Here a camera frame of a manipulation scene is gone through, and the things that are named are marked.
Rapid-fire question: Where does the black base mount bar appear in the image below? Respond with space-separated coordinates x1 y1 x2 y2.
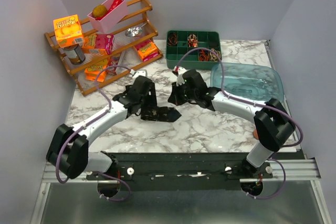
86 152 274 191

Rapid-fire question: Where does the pink scrub sponge box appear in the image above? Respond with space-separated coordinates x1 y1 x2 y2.
81 33 114 55

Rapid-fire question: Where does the orange sponge box bottom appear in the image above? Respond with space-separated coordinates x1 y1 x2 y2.
85 59 108 82

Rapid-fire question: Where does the black leaf patterned tie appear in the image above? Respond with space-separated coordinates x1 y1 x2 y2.
140 105 182 123

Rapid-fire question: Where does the orange scrub daddy box top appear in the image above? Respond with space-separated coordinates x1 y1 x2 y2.
53 15 84 48

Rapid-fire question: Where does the rolled orange black tie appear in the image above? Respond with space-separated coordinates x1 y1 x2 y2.
198 50 209 61

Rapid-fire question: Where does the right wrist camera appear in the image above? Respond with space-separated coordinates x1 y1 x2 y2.
173 66 187 86

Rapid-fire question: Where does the red white small box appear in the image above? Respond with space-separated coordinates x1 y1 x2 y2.
106 54 123 76

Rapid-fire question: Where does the orange bottle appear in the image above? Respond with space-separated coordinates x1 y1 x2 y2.
253 131 259 140

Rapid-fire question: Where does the purple cable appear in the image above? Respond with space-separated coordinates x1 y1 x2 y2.
55 67 132 202
174 47 305 200

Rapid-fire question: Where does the wooden tiered rack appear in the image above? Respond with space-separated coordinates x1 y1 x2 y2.
45 0 162 96

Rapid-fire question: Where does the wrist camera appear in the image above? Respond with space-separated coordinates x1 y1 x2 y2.
173 66 187 86
130 69 148 79

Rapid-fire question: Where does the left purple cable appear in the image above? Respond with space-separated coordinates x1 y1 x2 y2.
55 67 132 202

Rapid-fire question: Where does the rolled red patterned tie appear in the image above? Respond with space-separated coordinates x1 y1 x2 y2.
187 34 198 48

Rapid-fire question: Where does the metal spoon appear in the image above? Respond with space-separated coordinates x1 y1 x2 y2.
124 23 146 38

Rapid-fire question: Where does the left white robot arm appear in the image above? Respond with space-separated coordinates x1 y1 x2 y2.
46 70 157 184

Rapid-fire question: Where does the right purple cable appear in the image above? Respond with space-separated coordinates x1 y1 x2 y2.
174 47 305 200

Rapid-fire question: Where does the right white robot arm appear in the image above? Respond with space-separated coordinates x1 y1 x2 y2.
168 67 296 178

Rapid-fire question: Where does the brown round fruit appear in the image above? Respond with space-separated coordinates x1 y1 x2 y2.
92 5 108 19

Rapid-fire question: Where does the orange sponge box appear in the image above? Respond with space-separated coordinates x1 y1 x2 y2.
133 39 158 62
85 59 108 82

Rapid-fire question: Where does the red chili pepper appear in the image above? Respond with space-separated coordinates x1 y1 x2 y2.
95 0 123 20

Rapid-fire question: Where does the rolled tan patterned tie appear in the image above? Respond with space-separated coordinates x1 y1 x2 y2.
209 48 222 62

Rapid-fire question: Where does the orange sponge box right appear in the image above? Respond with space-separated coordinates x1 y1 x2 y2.
133 39 158 62

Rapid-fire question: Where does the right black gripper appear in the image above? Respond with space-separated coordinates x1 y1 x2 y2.
167 80 197 106

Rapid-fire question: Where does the aluminium rail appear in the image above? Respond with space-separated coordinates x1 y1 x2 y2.
42 159 321 183

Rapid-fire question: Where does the green divided organizer tray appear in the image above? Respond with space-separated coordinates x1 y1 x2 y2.
165 30 222 70

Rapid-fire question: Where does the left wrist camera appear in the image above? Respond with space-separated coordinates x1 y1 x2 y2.
130 69 148 79

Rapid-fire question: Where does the pink plastic bin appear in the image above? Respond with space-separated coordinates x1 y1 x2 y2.
87 0 129 34

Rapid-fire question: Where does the rolled dark orange tie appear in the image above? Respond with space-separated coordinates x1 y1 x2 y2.
167 32 178 46

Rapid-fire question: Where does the teal plastic tub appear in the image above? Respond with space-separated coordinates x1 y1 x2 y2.
211 63 284 102

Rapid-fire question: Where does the dark glass jar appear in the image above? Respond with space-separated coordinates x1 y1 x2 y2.
63 44 86 65

